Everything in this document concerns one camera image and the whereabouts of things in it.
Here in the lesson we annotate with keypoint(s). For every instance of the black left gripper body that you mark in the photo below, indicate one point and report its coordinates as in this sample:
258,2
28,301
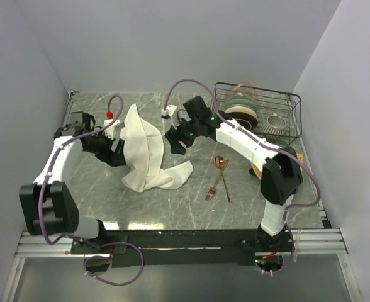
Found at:
101,146

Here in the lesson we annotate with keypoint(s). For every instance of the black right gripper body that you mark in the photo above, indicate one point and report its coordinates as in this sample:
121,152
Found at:
184,132

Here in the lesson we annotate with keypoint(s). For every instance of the white cloth napkin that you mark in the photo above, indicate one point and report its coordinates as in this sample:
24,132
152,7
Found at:
143,152

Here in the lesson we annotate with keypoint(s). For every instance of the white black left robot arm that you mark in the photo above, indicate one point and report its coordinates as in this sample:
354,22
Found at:
47,204

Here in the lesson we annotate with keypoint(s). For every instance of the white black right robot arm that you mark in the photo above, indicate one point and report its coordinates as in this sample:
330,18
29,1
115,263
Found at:
276,167

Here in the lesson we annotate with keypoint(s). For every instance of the rose gold spoon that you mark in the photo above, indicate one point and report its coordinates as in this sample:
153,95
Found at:
223,176

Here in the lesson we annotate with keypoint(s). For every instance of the cream white plate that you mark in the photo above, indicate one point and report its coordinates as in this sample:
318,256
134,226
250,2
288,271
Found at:
240,109

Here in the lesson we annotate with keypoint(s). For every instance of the teal green plate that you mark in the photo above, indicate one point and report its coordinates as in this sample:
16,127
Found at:
241,102

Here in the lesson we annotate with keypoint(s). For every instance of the dark brown glossy bowl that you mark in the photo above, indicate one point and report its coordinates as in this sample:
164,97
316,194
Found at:
247,121

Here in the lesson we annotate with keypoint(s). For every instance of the rose gold fork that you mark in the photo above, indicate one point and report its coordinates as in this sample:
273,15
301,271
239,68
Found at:
212,190

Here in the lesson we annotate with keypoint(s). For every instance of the woven bamboo tray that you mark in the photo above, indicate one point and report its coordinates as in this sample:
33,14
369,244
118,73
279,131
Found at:
299,158

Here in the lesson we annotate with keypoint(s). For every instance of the grey ribbed cup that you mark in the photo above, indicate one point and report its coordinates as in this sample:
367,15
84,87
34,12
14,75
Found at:
274,127

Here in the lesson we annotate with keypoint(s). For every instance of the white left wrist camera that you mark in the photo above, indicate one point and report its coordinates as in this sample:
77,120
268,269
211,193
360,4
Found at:
113,131

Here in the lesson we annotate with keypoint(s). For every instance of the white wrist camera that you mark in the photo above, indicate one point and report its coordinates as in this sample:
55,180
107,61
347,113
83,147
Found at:
113,131
168,111

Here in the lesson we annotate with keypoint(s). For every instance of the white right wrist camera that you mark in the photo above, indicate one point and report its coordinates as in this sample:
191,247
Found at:
168,111

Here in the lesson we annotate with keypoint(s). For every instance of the dark wire dish rack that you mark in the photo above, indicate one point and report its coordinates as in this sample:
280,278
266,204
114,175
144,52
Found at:
285,104

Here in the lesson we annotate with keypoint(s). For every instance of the aluminium frame rail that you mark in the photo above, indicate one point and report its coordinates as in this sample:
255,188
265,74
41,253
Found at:
302,241

